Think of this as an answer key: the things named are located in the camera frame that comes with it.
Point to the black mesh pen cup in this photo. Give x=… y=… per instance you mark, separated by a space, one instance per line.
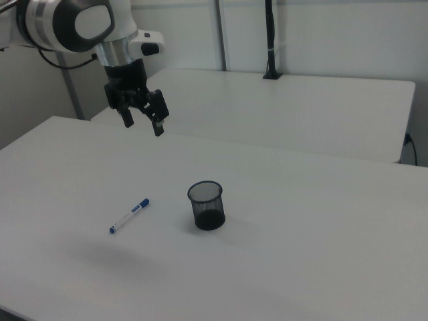
x=210 y=220

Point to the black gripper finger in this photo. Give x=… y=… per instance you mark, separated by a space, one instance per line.
x=126 y=115
x=158 y=107

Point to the grey wall partition post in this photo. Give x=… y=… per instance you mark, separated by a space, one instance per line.
x=223 y=33

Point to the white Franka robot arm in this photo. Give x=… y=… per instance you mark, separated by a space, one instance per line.
x=50 y=20

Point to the black pole with clamp base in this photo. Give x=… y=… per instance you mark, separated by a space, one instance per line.
x=271 y=33

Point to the white side table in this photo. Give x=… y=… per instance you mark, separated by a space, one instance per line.
x=267 y=110

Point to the white marker with blue cap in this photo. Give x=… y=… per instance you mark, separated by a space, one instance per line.
x=128 y=216

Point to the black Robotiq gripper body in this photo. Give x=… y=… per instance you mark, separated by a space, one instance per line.
x=125 y=78

